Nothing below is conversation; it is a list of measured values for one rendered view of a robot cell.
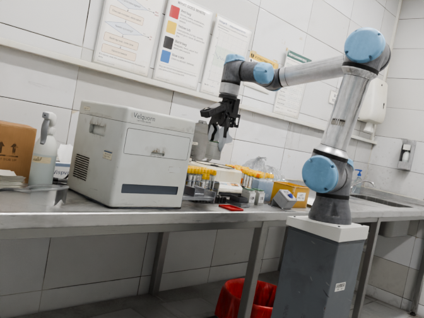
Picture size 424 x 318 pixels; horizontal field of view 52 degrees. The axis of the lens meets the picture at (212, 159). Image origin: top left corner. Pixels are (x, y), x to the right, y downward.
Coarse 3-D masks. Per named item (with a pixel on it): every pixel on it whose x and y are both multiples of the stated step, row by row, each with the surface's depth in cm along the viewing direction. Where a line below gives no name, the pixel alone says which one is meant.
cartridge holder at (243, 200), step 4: (232, 196) 175; (236, 196) 174; (240, 196) 178; (228, 200) 176; (232, 200) 175; (236, 200) 174; (240, 200) 173; (244, 200) 175; (236, 204) 173; (240, 204) 172; (244, 204) 173; (248, 204) 174
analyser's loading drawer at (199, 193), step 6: (186, 186) 153; (198, 186) 156; (186, 192) 153; (192, 192) 150; (198, 192) 155; (204, 192) 160; (210, 192) 158; (186, 198) 147; (192, 198) 149; (198, 198) 151; (204, 198) 153; (210, 198) 155
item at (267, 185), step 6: (252, 180) 195; (258, 180) 193; (264, 180) 197; (252, 186) 195; (258, 186) 193; (264, 186) 195; (270, 186) 198; (264, 192) 196; (270, 192) 199; (264, 198) 197; (270, 198) 199
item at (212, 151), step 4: (208, 144) 163; (212, 144) 161; (216, 144) 161; (208, 148) 163; (212, 148) 161; (216, 148) 161; (208, 152) 162; (212, 152) 161; (216, 152) 161; (220, 152) 163; (204, 156) 164; (208, 156) 162; (212, 156) 161; (216, 156) 162; (220, 156) 163
